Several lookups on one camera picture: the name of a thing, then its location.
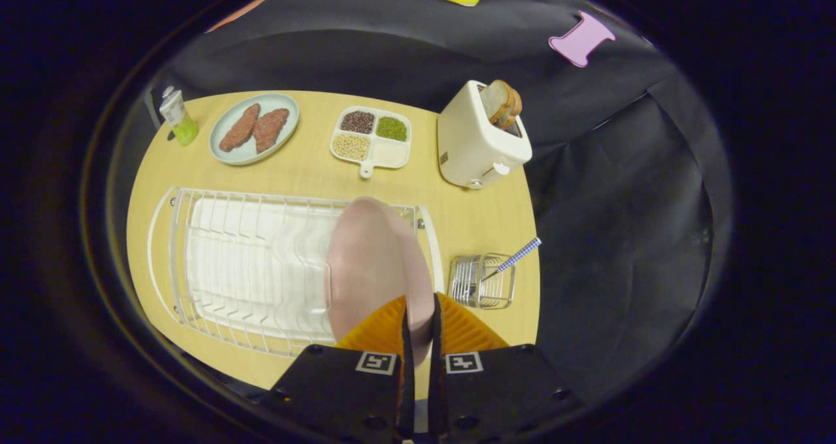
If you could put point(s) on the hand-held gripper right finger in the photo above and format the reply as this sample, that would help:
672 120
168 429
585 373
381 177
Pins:
496 392

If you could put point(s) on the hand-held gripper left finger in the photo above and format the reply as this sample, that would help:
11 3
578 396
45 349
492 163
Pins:
346 392

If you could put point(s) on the pink plate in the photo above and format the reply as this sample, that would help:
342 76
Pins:
366 268

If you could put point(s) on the pale green plate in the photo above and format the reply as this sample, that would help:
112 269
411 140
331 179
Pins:
277 101

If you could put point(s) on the white divided tray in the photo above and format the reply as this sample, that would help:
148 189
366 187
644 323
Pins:
390 155

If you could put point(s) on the pile of yellow beans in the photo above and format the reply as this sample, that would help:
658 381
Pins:
351 147

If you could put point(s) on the white toaster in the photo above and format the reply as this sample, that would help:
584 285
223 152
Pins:
477 147

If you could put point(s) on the pile of green beans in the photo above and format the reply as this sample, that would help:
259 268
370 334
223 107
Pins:
391 128

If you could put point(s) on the pile of dark beans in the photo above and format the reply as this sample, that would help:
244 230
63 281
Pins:
358 122

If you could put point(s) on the brown meat patty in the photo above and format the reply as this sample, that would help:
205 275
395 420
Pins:
240 128
270 129

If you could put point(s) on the toasted bread slice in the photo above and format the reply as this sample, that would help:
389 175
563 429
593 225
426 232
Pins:
515 108
495 99

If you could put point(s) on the green liquid bottle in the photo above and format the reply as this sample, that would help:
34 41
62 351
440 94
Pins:
179 121

